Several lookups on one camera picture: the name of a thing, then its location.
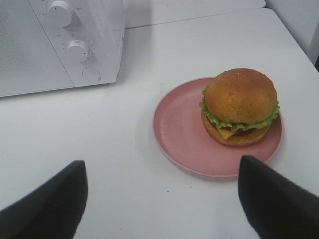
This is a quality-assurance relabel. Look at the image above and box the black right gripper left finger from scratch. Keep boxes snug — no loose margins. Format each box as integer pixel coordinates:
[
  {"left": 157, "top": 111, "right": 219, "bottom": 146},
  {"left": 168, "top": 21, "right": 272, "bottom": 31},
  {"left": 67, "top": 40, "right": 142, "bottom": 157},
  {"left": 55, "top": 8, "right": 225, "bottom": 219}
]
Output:
[{"left": 0, "top": 160, "right": 88, "bottom": 239}]

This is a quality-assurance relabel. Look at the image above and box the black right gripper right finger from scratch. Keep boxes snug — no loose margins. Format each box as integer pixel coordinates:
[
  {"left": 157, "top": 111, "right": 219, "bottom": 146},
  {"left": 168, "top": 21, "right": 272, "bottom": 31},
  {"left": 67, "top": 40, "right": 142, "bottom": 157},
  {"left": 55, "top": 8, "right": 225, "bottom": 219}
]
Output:
[{"left": 238, "top": 155, "right": 319, "bottom": 239}]

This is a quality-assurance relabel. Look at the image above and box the pink round plate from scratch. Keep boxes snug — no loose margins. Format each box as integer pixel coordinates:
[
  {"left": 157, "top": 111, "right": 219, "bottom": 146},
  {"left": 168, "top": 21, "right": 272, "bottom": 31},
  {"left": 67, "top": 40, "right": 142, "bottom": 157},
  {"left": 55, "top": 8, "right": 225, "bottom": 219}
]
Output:
[{"left": 153, "top": 77, "right": 284, "bottom": 180}]

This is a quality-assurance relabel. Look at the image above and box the burger with lettuce and cheese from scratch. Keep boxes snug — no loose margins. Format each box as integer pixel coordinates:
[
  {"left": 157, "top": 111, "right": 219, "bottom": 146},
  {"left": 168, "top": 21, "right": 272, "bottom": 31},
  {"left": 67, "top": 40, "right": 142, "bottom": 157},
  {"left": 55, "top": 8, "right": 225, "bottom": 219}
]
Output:
[{"left": 199, "top": 68, "right": 280, "bottom": 147}]

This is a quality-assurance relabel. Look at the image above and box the round white door button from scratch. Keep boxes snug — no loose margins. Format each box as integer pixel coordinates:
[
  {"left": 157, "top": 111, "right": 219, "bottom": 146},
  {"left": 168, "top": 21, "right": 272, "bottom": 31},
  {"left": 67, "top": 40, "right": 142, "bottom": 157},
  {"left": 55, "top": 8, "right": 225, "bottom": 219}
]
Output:
[{"left": 82, "top": 67, "right": 101, "bottom": 82}]

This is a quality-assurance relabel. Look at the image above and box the white microwave door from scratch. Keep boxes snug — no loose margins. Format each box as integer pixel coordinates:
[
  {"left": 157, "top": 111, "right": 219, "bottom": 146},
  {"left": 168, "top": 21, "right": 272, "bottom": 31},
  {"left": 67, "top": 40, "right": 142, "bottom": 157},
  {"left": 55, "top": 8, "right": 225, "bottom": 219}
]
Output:
[{"left": 0, "top": 0, "right": 73, "bottom": 97}]

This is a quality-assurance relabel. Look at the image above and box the lower white microwave knob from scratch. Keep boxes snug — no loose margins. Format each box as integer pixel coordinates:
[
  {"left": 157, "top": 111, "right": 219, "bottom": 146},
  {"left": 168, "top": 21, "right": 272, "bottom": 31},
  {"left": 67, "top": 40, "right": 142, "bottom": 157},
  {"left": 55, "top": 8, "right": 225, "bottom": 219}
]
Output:
[{"left": 67, "top": 40, "right": 89, "bottom": 62}]

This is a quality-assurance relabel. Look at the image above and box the white microwave knob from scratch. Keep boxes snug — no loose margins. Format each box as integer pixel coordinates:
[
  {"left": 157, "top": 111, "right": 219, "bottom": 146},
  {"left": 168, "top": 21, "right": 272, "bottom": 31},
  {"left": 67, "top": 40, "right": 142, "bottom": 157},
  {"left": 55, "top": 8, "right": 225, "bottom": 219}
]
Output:
[
  {"left": 48, "top": 0, "right": 73, "bottom": 27},
  {"left": 67, "top": 40, "right": 89, "bottom": 62}
]

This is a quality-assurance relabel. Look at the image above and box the white microwave oven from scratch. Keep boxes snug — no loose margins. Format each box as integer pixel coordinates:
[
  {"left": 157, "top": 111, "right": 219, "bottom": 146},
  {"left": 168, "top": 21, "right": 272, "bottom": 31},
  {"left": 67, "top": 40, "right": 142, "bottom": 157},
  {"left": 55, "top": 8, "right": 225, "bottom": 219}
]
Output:
[{"left": 0, "top": 0, "right": 126, "bottom": 98}]

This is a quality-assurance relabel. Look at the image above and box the upper white microwave knob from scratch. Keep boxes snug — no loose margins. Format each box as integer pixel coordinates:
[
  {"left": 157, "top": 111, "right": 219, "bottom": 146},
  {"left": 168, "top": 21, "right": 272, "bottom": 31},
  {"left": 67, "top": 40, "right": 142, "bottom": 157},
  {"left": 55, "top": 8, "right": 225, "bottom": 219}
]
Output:
[{"left": 48, "top": 0, "right": 73, "bottom": 27}]

